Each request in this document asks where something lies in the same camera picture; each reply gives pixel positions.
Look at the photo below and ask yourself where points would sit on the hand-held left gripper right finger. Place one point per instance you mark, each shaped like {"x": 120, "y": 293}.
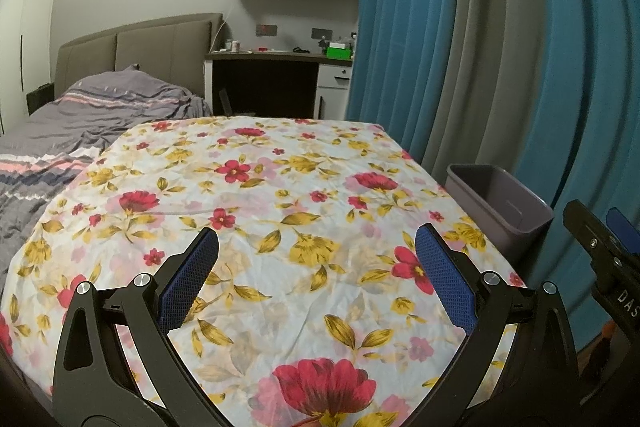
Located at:
{"x": 447, "y": 277}

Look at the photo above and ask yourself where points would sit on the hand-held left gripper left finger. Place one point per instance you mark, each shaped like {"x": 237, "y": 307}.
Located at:
{"x": 192, "y": 272}

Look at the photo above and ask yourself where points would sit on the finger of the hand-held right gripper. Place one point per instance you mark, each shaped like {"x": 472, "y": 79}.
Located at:
{"x": 590, "y": 237}
{"x": 622, "y": 227}

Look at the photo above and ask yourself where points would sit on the grey plastic bin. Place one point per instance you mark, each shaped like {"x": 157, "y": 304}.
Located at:
{"x": 500, "y": 202}

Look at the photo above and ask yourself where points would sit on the floral tablecloth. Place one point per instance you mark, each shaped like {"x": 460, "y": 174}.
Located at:
{"x": 300, "y": 207}

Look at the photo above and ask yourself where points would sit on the wide blue curtain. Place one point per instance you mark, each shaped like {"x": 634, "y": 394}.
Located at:
{"x": 590, "y": 82}

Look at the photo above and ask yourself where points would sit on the grey board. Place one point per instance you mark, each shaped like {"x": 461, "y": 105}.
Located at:
{"x": 225, "y": 102}

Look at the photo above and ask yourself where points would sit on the grey striped duvet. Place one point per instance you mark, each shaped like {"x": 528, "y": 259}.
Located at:
{"x": 75, "y": 127}

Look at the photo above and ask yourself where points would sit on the dark wooden desk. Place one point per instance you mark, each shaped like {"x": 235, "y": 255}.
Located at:
{"x": 265, "y": 82}

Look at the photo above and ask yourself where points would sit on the grey curtain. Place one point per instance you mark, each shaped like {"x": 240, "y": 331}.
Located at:
{"x": 480, "y": 57}

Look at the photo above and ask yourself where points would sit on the white drawer cabinet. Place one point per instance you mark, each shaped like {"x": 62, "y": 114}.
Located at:
{"x": 332, "y": 89}

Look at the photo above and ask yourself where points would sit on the grey upholstered headboard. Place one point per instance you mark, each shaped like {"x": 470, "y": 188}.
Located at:
{"x": 150, "y": 52}

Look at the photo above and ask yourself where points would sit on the black bedside stand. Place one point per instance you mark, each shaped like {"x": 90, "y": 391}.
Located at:
{"x": 40, "y": 99}

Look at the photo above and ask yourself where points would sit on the green box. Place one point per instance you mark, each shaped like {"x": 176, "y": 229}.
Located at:
{"x": 338, "y": 52}

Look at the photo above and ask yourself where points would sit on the narrow blue curtain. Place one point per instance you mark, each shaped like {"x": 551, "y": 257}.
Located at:
{"x": 395, "y": 32}

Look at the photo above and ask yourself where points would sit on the white wardrobe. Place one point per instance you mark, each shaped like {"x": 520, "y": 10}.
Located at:
{"x": 25, "y": 32}

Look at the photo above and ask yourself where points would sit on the dark wall socket plate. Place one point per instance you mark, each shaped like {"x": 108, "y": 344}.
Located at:
{"x": 266, "y": 30}

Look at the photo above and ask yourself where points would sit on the grey wall socket plate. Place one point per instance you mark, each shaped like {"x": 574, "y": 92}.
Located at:
{"x": 321, "y": 33}

